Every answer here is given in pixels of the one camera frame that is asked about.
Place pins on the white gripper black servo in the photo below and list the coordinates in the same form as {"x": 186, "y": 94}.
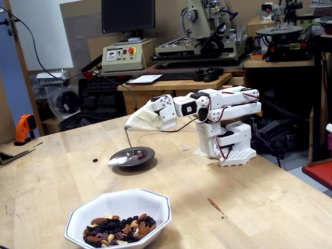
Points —
{"x": 166, "y": 112}

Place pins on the purple dried fruit piece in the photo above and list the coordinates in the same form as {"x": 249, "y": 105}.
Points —
{"x": 140, "y": 155}

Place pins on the bent metal spoon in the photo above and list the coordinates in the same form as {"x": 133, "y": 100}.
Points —
{"x": 119, "y": 160}

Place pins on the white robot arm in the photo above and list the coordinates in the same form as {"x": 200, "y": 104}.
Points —
{"x": 233, "y": 103}

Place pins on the dark brown plate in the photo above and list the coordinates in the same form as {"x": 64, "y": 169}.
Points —
{"x": 149, "y": 154}

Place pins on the white octagonal bowl blue rim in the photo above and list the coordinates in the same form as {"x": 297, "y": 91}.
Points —
{"x": 116, "y": 202}

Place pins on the wooden workbench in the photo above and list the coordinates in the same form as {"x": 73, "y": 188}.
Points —
{"x": 155, "y": 87}

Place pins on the white paper sheet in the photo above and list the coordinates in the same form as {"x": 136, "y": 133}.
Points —
{"x": 145, "y": 79}

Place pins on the black keyboard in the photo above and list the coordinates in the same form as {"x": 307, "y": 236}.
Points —
{"x": 176, "y": 75}

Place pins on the black plastic tool case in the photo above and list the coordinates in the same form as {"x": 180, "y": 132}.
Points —
{"x": 98, "y": 98}

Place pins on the beige controller box red button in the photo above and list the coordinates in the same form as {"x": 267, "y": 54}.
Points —
{"x": 122, "y": 62}

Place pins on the black handheld device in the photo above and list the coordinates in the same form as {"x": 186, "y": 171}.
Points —
{"x": 210, "y": 76}

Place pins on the plastic bag with black spool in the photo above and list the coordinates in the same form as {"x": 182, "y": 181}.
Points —
{"x": 67, "y": 101}

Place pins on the robot controller circuit board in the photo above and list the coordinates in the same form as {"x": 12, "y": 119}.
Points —
{"x": 252, "y": 124}

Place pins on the black computer monitor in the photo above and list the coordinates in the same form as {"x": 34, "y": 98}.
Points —
{"x": 127, "y": 15}

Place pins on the small white box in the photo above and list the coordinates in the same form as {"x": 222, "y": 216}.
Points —
{"x": 49, "y": 79}

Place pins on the beige cnc milling machine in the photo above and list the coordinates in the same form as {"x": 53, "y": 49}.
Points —
{"x": 205, "y": 15}

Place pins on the trail mix nuts and raisins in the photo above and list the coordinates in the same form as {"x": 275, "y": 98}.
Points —
{"x": 116, "y": 228}

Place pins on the orange black hand tool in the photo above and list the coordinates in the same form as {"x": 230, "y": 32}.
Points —
{"x": 24, "y": 124}

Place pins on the cardboard box on shelf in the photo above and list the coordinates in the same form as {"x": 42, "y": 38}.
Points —
{"x": 256, "y": 27}

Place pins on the wooden side bench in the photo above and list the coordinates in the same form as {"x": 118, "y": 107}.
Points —
{"x": 280, "y": 64}

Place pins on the flat cardboard piece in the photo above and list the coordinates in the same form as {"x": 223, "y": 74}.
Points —
{"x": 13, "y": 151}

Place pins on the blue door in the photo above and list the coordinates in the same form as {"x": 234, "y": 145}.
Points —
{"x": 13, "y": 77}

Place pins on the black scroll saw green table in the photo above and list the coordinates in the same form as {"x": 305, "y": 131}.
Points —
{"x": 288, "y": 49}

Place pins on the red chair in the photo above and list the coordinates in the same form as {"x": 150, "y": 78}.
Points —
{"x": 319, "y": 171}

